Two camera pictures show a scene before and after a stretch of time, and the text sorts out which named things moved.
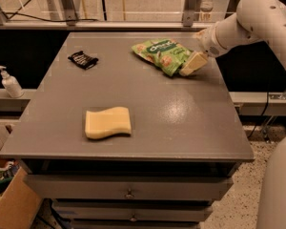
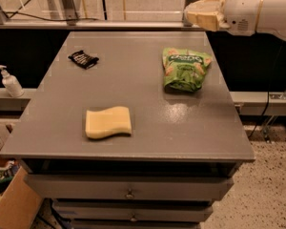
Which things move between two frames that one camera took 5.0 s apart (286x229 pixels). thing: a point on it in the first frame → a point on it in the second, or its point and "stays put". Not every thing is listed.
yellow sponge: [108, 122] stays put
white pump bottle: [10, 83] stays put
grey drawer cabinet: [131, 130] stays put
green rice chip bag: [169, 54] → [184, 69]
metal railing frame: [68, 15] stays put
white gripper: [208, 42] → [242, 11]
